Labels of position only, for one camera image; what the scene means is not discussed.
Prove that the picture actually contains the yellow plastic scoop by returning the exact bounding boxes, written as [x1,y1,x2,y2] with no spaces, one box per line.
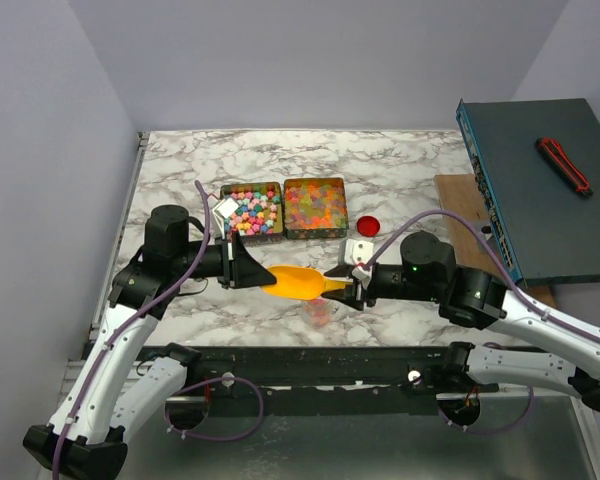
[261,265,352,301]

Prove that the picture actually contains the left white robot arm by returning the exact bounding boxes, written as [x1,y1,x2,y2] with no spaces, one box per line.
[23,205,276,479]

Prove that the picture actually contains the tin of paper stars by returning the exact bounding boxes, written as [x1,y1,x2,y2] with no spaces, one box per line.
[220,182,285,245]

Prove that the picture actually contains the clear glass jar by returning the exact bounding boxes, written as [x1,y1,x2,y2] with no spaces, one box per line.
[302,297,333,328]

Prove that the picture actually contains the black mounting rail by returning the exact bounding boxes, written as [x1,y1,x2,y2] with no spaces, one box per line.
[79,344,501,416]

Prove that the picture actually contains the red jar lid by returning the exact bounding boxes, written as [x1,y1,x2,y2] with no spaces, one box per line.
[356,215,381,237]

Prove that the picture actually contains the red black utility knife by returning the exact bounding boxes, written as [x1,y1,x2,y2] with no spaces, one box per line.
[535,137,593,198]

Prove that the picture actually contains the small metal bracket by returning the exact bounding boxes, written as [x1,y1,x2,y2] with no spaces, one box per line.
[474,220,494,242]

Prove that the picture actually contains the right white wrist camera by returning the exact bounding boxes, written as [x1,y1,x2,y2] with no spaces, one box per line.
[339,239,374,268]

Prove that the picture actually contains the dark grey metal box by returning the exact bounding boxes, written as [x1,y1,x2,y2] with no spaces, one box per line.
[456,99,600,286]

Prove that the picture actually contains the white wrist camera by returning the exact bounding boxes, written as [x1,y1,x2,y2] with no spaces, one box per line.
[211,196,239,239]
[339,239,374,268]

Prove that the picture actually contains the tin of gummy candies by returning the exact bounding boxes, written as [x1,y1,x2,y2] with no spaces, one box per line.
[283,177,349,240]

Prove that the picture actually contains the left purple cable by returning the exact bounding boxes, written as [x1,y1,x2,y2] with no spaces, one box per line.
[49,179,265,480]

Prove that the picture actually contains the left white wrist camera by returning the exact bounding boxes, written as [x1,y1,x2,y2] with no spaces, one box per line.
[211,196,239,239]

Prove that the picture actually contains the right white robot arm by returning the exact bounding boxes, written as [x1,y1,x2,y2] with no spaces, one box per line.
[325,231,600,412]

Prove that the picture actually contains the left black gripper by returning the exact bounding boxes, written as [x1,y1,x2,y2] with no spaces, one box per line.
[175,230,278,289]

